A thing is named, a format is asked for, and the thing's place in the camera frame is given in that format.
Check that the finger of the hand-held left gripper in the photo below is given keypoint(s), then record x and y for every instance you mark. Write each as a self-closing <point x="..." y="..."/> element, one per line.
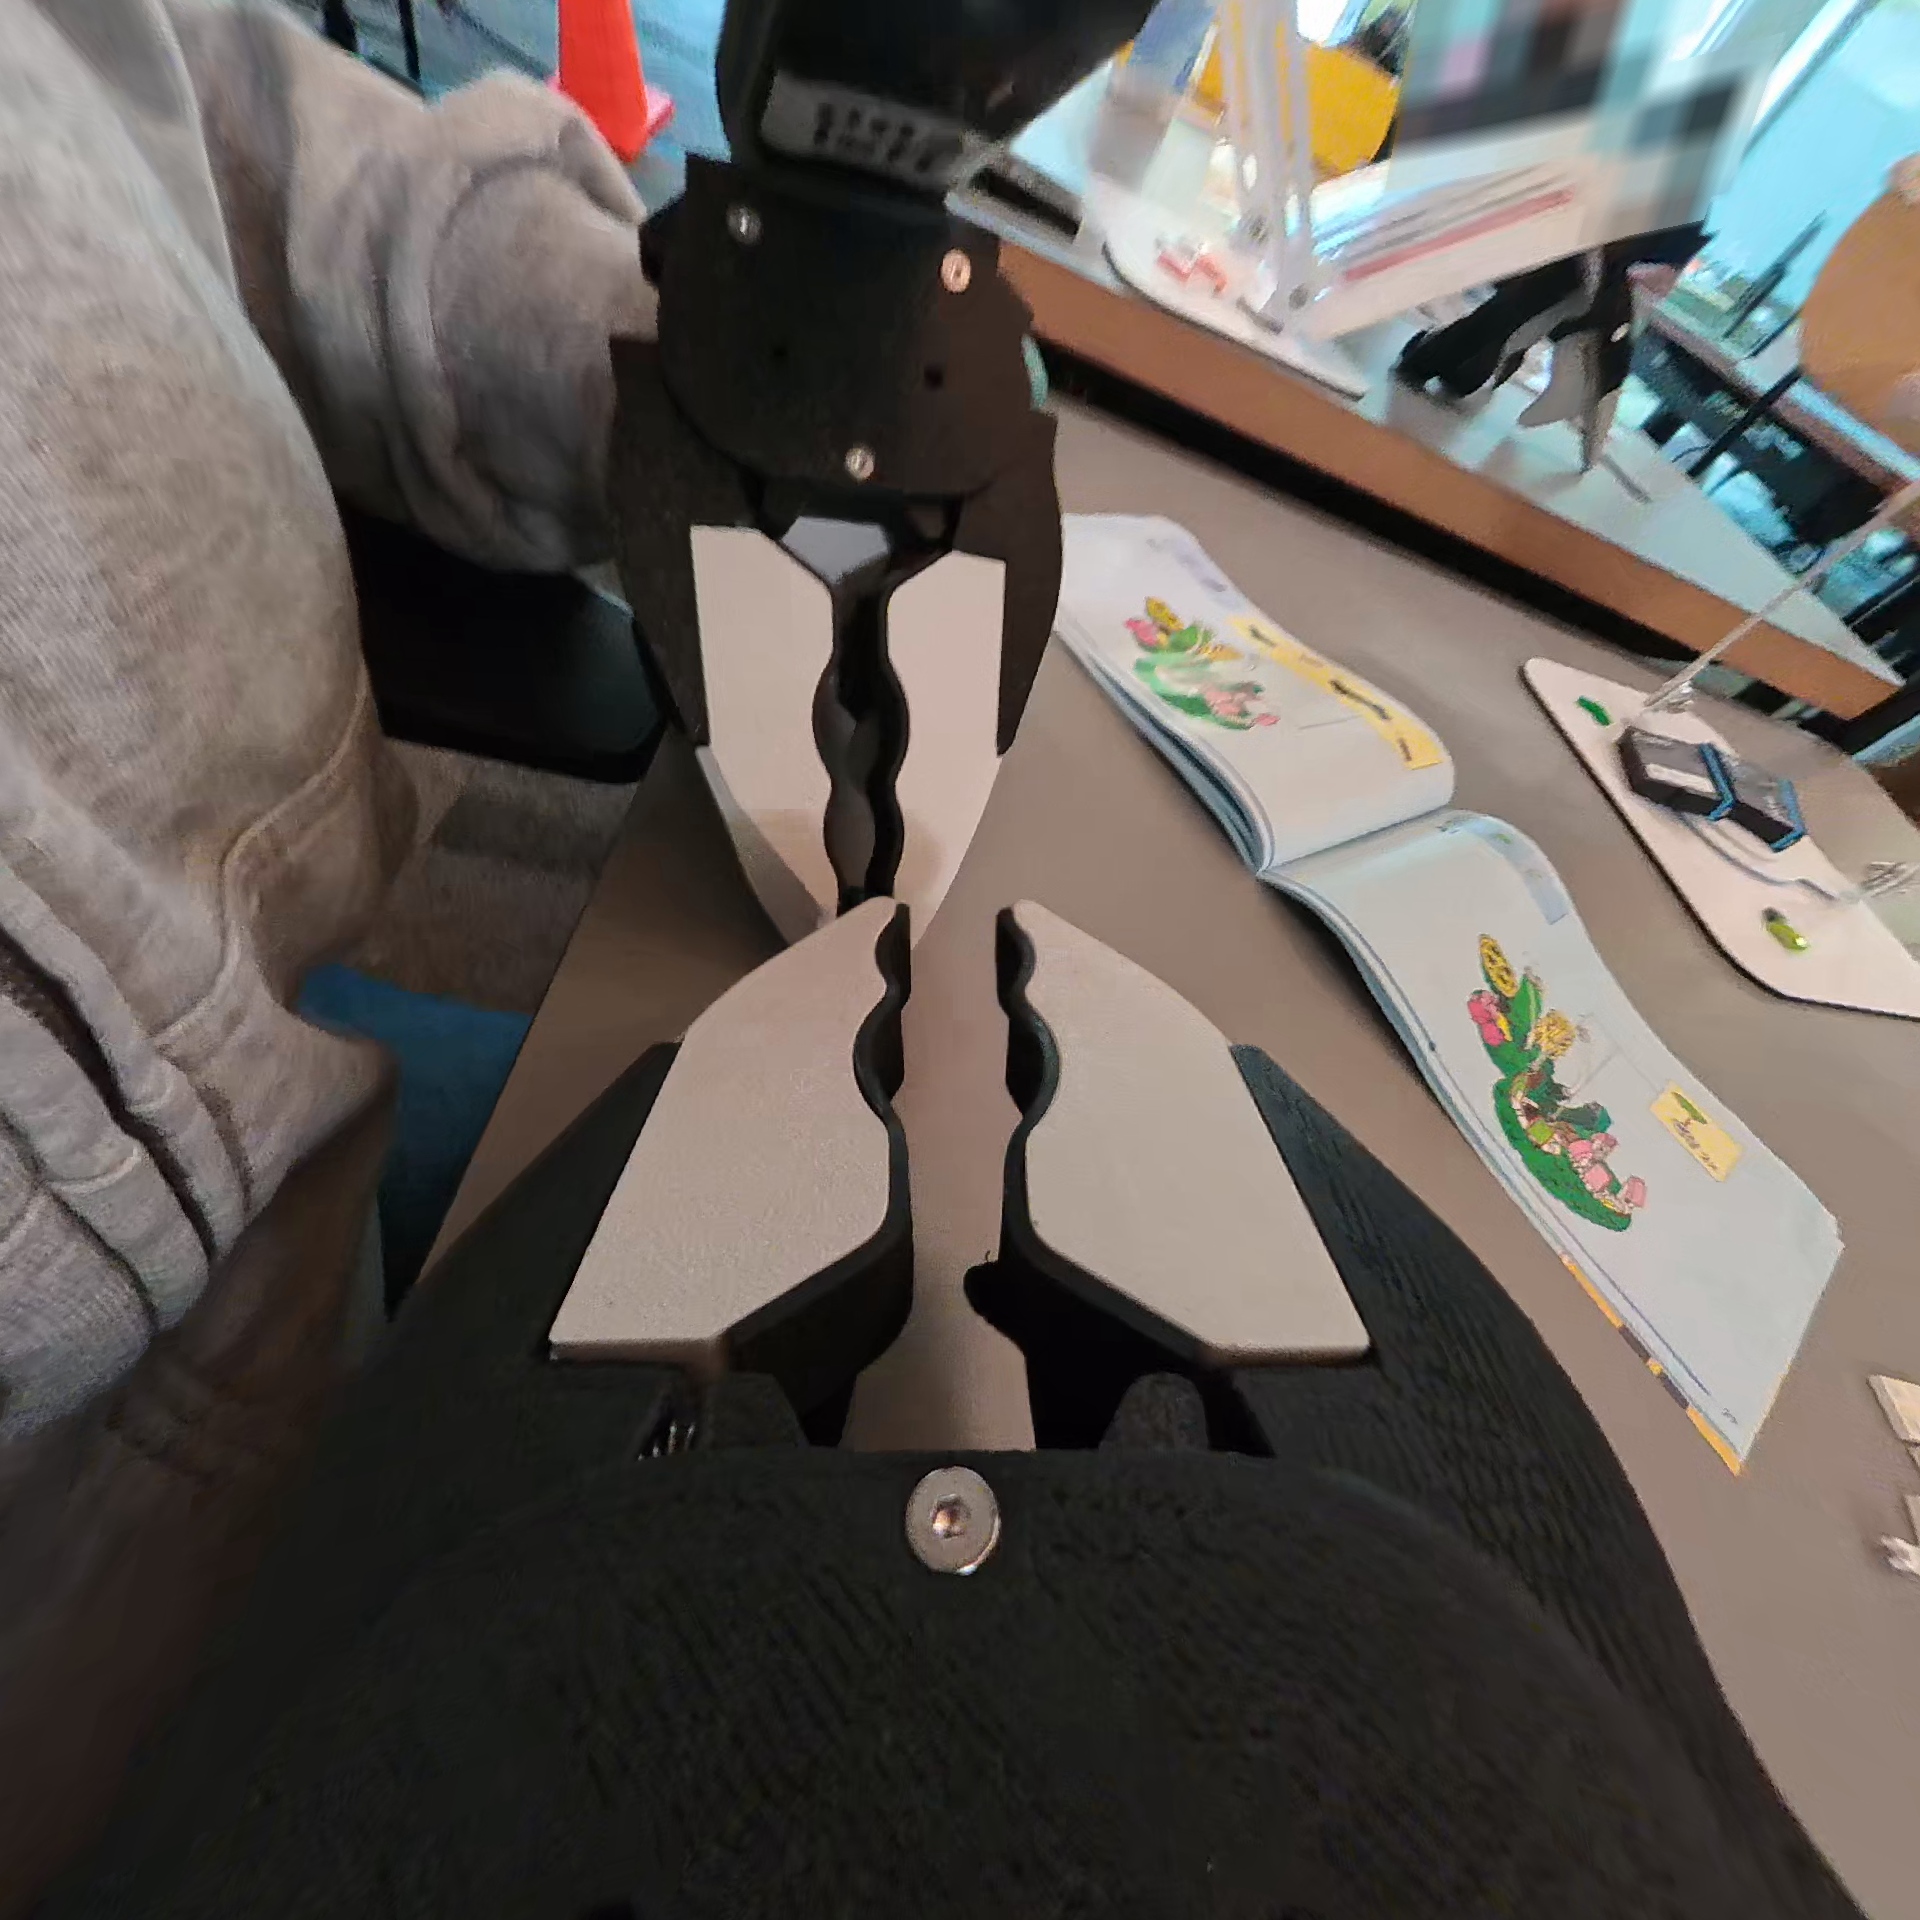
<point x="757" y="706"/>
<point x="951" y="706"/>

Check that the black box with blue trim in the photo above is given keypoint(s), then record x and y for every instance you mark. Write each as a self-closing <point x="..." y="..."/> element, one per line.
<point x="1759" y="805"/>

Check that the black and white device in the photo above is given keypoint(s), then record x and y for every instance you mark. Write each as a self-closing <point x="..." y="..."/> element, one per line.
<point x="1528" y="336"/>

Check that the person's left forearm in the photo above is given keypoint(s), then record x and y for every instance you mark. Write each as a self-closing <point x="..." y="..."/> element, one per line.
<point x="451" y="285"/>

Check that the wooden edged table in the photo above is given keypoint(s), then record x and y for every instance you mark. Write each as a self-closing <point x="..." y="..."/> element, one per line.
<point x="1501" y="493"/>

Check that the orange traffic cone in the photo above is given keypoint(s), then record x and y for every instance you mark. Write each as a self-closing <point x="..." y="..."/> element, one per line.
<point x="609" y="65"/>

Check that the tall clear acrylic stand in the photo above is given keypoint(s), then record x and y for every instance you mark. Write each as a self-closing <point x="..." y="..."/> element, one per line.
<point x="1274" y="165"/>

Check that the person's grey hoodie torso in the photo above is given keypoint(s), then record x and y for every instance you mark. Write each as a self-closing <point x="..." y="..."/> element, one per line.
<point x="136" y="675"/>

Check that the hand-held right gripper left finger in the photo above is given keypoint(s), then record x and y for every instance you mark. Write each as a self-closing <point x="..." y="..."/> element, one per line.
<point x="734" y="1169"/>

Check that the yellow box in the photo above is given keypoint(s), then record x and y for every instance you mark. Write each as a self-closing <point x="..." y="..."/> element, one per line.
<point x="1343" y="107"/>

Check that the white rounded mat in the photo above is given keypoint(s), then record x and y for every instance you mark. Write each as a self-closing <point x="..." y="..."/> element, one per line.
<point x="1680" y="885"/>

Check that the small black box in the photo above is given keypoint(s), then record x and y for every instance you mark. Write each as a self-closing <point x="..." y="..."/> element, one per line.
<point x="1666" y="770"/>

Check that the white mat with clear stand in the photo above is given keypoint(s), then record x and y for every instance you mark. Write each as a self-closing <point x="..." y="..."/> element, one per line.
<point x="1200" y="285"/>

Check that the person's brown pants leg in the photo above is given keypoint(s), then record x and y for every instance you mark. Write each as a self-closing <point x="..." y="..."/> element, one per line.
<point x="182" y="1425"/>

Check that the tan rounded chair back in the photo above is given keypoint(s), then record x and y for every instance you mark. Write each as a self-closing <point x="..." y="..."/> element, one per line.
<point x="1868" y="324"/>

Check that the yellow-green lego piece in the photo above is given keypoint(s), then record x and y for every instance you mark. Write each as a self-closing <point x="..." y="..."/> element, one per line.
<point x="1784" y="932"/>

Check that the illustrated paper mat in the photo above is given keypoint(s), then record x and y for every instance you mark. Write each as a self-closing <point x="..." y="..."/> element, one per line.
<point x="1557" y="1049"/>

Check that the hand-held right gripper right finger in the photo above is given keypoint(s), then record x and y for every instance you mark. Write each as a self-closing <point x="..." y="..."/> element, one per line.
<point x="1171" y="1187"/>

